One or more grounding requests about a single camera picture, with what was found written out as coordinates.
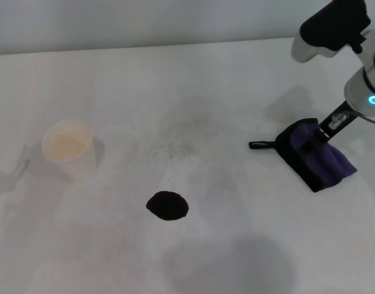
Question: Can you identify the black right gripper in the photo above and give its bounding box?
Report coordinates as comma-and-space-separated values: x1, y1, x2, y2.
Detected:
300, 100, 361, 153

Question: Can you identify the purple rag with black trim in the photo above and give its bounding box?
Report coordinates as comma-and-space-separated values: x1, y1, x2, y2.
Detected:
248, 118, 358, 194

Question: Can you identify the white paper cup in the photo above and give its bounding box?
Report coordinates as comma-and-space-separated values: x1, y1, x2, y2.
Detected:
42, 119, 99, 181

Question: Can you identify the black water stain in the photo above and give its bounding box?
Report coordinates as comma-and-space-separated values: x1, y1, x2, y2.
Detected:
145, 190, 190, 222

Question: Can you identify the clear cable plug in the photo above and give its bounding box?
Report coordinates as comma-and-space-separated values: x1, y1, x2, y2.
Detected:
327, 111, 349, 127

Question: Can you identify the grey cable with silver connector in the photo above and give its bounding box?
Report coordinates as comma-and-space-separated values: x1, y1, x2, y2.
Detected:
357, 112, 375, 126

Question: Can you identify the black camera cable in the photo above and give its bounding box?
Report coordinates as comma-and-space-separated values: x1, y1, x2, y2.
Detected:
352, 30, 368, 53

